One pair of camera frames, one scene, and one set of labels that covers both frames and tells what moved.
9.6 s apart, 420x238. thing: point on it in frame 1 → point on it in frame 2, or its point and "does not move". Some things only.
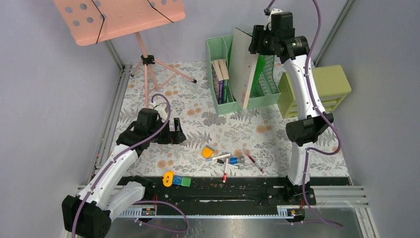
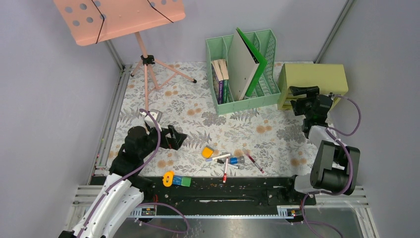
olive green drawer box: x=332 y=84 does not move
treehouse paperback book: x=224 y=70 does not move
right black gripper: x=258 y=31 → x=311 y=93
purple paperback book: x=218 y=81 does not move
